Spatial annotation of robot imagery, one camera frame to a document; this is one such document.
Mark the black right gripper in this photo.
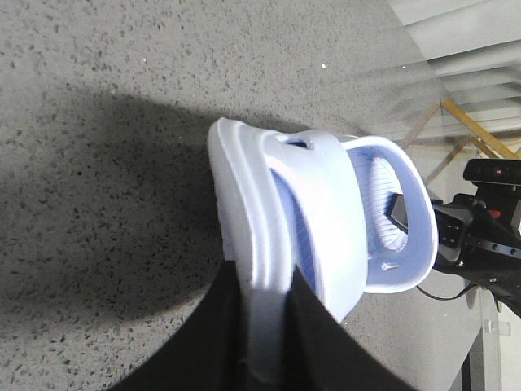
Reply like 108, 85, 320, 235
388, 183, 520, 315

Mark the light blue slipper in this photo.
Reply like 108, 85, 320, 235
341, 136, 438, 294
208, 118, 368, 385

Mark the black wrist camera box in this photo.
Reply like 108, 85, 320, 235
463, 159, 520, 186

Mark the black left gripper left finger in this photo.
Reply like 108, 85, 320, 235
111, 261, 247, 390

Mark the yellow wooden frame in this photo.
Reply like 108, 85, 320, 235
397, 99, 520, 185

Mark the black cable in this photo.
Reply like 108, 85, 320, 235
414, 283, 479, 301

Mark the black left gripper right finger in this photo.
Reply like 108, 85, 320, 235
282, 268, 407, 390

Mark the beige pleated curtain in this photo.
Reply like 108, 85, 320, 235
347, 1, 520, 141

